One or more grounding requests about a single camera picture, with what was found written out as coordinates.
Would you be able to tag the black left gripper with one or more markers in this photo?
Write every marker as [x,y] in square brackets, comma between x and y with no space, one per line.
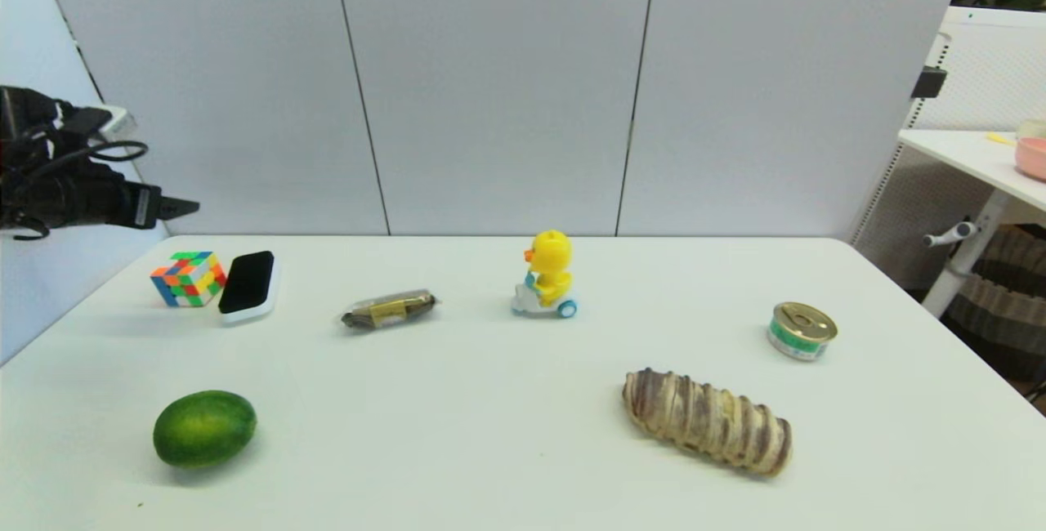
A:
[98,200]

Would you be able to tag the multicoloured rubiks cube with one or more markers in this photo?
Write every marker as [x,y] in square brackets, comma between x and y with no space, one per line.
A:
[189,279]

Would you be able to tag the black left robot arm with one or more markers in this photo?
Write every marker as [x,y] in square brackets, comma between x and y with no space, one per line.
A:
[24,118]

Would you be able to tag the black white whiteboard eraser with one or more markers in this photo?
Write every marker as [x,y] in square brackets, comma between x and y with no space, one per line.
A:
[247,282]

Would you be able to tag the green toy watermelon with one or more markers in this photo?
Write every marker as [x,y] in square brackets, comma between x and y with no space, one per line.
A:
[204,429]

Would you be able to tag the clear wrapped brown snack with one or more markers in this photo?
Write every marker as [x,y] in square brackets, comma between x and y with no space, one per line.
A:
[388,310]

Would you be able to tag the yellow duck scooter toy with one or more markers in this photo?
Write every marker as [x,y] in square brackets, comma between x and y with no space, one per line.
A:
[550,265]

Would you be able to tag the brown striped bread loaf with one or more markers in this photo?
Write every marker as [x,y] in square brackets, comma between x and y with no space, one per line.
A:
[704,421]

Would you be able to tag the green labelled tin can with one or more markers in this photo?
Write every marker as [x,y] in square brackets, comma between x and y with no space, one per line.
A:
[801,330]

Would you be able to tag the white side desk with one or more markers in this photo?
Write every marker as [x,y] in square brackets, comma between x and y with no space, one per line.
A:
[972,157]

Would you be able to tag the small yellow flat item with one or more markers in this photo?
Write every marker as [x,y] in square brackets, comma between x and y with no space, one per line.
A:
[999,139]

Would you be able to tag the white perforated panel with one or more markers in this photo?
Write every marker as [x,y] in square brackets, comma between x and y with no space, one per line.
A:
[993,65]

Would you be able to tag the brown striped fabric basket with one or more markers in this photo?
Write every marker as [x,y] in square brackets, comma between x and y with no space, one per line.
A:
[1001,302]

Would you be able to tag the pink bowl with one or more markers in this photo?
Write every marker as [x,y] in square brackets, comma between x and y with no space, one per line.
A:
[1032,160]

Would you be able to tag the white cup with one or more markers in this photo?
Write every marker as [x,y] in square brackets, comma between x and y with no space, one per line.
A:
[1033,129]

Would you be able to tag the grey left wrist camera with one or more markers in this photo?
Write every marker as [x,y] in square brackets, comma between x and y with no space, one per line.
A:
[114,118]

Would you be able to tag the small black wall box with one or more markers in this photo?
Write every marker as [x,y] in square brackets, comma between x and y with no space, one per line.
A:
[927,83]

